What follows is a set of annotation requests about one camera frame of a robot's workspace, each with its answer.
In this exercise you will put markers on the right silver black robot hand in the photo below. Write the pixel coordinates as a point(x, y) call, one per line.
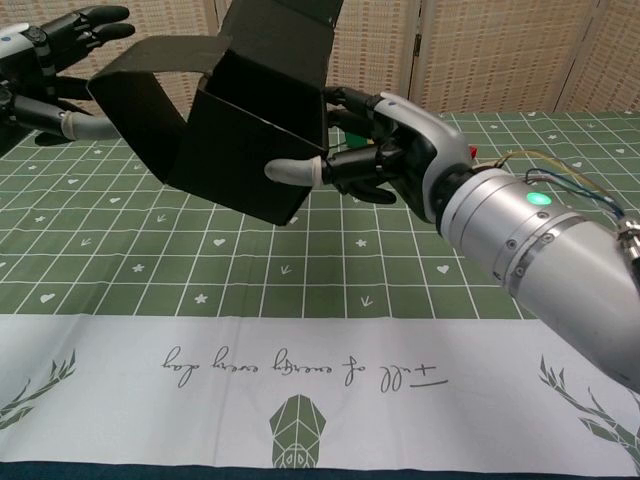
point(430, 145)

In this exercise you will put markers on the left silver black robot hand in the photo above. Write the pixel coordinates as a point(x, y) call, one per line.
point(65, 35)

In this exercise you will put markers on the black foldable paper box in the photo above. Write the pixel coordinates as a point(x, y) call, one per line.
point(240, 150)

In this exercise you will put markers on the woven folding screen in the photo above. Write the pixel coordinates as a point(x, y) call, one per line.
point(500, 50)

